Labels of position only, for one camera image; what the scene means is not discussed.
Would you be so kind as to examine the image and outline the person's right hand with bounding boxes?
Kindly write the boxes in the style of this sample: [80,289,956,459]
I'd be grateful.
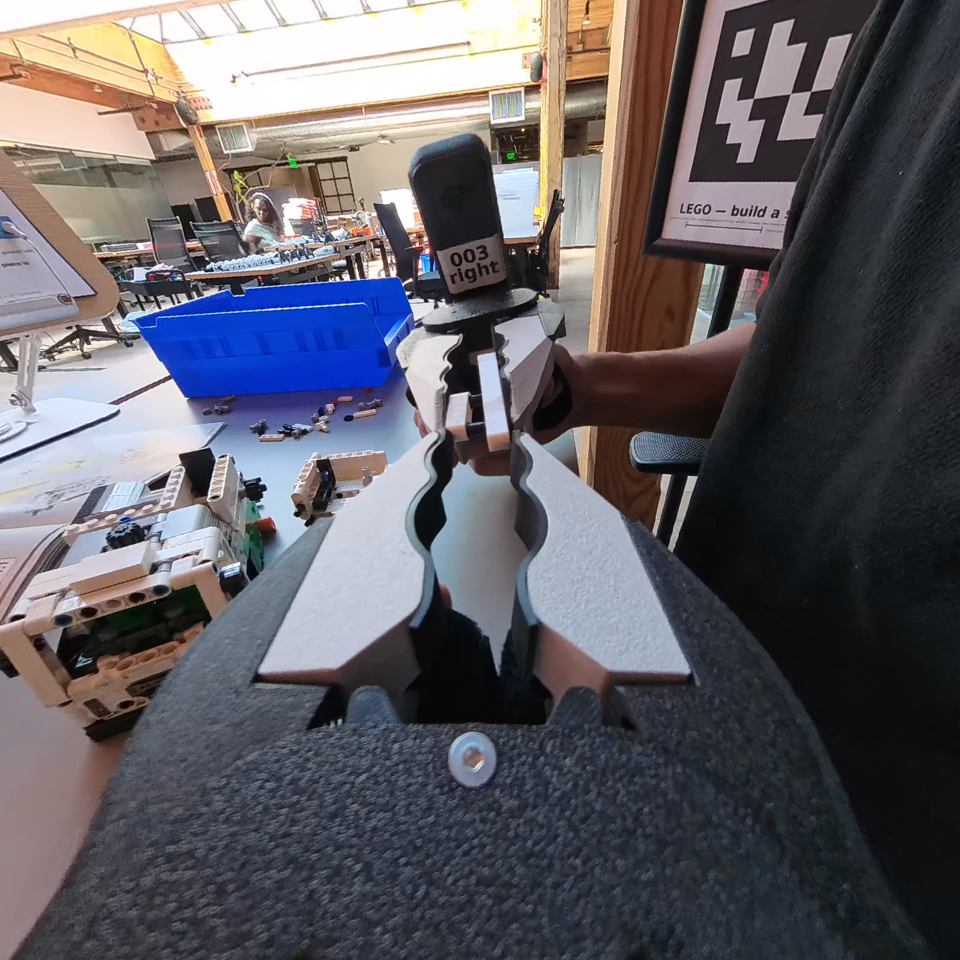
[414,346,595,479]

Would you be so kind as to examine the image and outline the framed marker sign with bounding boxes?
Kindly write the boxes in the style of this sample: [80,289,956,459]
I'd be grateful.
[643,0,879,339]

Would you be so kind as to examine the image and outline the white lego beam assembly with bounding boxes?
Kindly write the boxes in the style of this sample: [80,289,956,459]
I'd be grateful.
[444,351,516,466]

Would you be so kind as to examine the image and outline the cluttered work table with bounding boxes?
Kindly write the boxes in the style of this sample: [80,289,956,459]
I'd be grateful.
[183,251,345,294]

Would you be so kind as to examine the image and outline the person's right forearm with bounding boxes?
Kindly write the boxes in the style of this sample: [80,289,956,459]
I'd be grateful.
[588,321,759,440]

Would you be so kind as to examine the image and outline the black office chair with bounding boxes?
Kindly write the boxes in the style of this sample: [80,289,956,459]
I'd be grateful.
[372,202,444,301]
[191,219,245,262]
[144,217,198,282]

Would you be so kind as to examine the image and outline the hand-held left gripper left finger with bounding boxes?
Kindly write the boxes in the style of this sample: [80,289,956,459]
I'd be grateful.
[253,431,457,699]

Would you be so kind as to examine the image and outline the wooden document stand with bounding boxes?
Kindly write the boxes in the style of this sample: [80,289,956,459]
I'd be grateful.
[0,150,121,462]

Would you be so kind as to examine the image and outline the open instruction booklet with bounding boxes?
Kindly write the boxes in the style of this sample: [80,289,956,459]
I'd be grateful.
[0,420,226,601]

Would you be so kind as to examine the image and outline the wooden post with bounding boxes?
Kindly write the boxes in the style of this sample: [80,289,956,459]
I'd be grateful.
[581,0,706,530]

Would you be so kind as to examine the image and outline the scattered small lego pins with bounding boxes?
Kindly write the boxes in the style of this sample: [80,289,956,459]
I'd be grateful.
[201,393,385,445]

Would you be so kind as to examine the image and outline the partly built lego truck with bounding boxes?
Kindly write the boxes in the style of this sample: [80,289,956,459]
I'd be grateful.
[0,448,277,742]

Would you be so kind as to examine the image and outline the white lego panel subassembly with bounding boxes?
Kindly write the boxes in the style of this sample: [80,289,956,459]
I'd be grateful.
[291,450,389,520]

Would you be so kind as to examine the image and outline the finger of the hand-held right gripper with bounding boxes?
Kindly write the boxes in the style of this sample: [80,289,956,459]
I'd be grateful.
[492,313,556,436]
[396,332,464,436]

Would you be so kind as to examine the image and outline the printed instruction sheet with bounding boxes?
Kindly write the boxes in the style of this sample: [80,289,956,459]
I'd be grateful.
[0,187,97,324]

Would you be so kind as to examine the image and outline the black chair armrest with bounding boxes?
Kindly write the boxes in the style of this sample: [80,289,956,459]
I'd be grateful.
[630,431,710,541]

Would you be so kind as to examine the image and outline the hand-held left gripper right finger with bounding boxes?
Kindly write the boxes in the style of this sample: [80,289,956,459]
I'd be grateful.
[511,433,694,723]

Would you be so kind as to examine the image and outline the blue plastic bin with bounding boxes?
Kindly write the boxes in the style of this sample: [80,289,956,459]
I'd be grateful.
[133,277,415,399]

